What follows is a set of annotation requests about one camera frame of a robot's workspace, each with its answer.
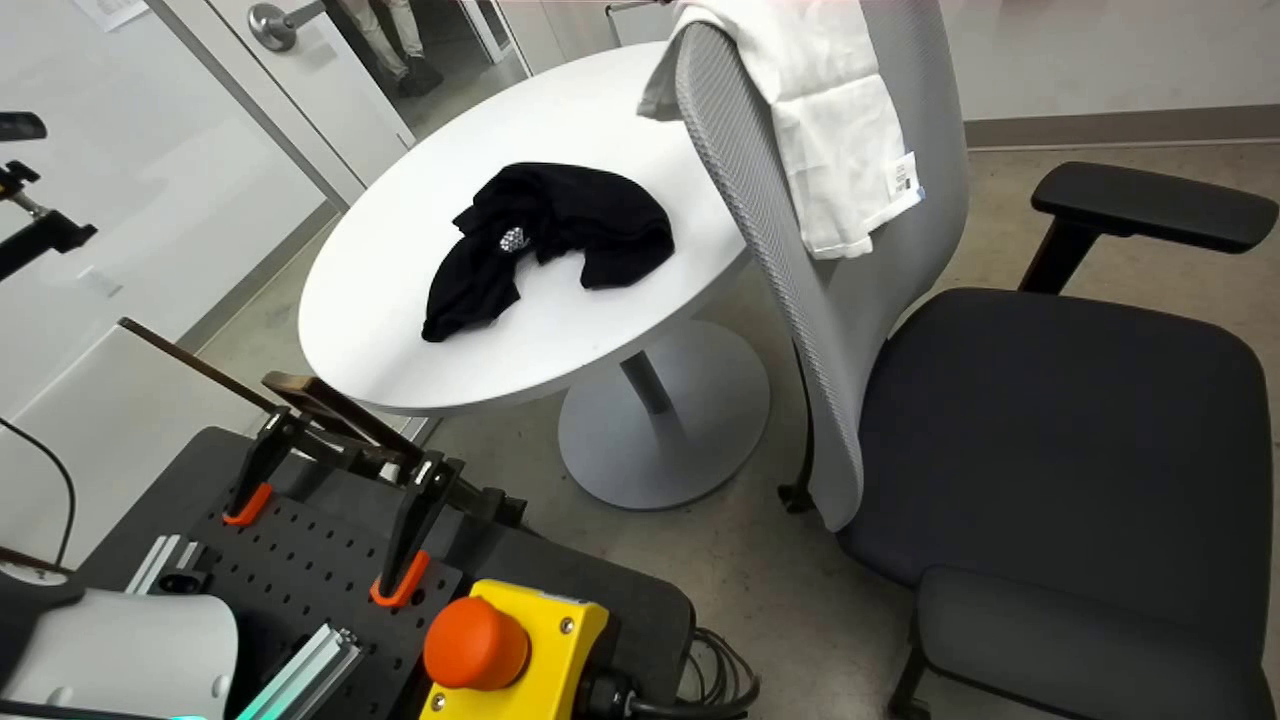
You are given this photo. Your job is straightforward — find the white cloth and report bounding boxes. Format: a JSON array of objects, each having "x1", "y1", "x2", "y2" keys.
[{"x1": 637, "y1": 0, "x2": 929, "y2": 266}]

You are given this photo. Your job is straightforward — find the black cloth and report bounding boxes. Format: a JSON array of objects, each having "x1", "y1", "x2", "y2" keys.
[{"x1": 420, "y1": 161, "x2": 680, "y2": 345}]

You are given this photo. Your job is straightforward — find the yellow emergency stop box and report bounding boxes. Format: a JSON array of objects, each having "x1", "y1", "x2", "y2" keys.
[{"x1": 417, "y1": 578, "x2": 611, "y2": 720}]

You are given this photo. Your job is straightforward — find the black perforated mounting board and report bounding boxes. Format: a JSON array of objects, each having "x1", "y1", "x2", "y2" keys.
[{"x1": 76, "y1": 423, "x2": 700, "y2": 720}]

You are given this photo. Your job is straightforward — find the grey office chair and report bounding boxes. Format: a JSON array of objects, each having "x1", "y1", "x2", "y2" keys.
[{"x1": 667, "y1": 0, "x2": 1280, "y2": 720}]

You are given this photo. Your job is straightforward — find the dark brown wooden slat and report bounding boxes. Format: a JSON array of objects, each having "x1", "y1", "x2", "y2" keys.
[{"x1": 114, "y1": 315, "x2": 430, "y2": 464}]

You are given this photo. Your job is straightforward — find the long aluminium extrusion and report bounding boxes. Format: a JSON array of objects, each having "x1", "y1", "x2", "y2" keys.
[{"x1": 236, "y1": 622, "x2": 364, "y2": 720}]

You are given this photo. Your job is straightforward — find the short aluminium extrusion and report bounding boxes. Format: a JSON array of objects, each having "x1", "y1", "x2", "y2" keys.
[{"x1": 118, "y1": 532, "x2": 212, "y2": 602}]

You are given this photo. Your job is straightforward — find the grey table pedestal base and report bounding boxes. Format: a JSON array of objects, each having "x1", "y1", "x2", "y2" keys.
[{"x1": 554, "y1": 315, "x2": 774, "y2": 518}]

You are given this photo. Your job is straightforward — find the black clamp orange handle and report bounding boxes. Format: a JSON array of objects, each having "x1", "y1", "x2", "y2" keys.
[
  {"x1": 215, "y1": 405, "x2": 352, "y2": 532},
  {"x1": 367, "y1": 456, "x2": 530, "y2": 616}
]

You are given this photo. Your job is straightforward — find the black emergency stop cable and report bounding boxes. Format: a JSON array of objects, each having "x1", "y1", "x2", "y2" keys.
[{"x1": 572, "y1": 626, "x2": 765, "y2": 720}]

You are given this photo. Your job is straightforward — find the silver door handle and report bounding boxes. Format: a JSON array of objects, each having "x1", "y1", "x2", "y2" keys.
[{"x1": 244, "y1": 0, "x2": 329, "y2": 56}]

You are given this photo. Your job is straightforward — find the thin black cable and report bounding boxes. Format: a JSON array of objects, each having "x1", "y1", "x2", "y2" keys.
[{"x1": 0, "y1": 415, "x2": 79, "y2": 567}]

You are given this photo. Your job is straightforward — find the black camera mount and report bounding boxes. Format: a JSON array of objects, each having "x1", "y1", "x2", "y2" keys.
[{"x1": 0, "y1": 107, "x2": 98, "y2": 286}]

